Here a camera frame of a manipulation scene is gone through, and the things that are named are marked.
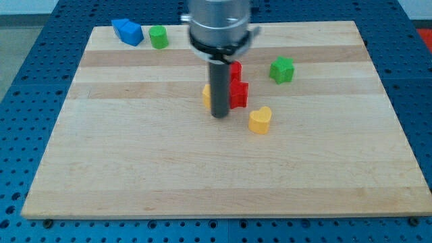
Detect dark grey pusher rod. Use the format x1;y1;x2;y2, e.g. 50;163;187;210
209;63;230;118

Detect yellow heart block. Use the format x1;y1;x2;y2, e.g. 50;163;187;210
248;106;272;134

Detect red star block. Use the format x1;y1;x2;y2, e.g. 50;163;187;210
229;79;249;109

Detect green star block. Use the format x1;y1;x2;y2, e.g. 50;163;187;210
269;56;295;84

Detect red cylinder block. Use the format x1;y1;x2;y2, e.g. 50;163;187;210
230;61;242;82

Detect yellow block behind rod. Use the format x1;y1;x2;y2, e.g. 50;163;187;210
202;84;211;109

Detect green cylinder block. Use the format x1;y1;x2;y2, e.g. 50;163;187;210
148;25;169;49

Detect blue cube block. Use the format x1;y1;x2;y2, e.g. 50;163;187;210
119;22;144;46

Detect wooden board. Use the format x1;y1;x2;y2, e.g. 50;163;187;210
22;21;431;219

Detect blue block rear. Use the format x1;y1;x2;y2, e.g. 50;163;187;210
111;18;130;39

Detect red object at edge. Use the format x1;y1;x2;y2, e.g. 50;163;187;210
416;28;432;52

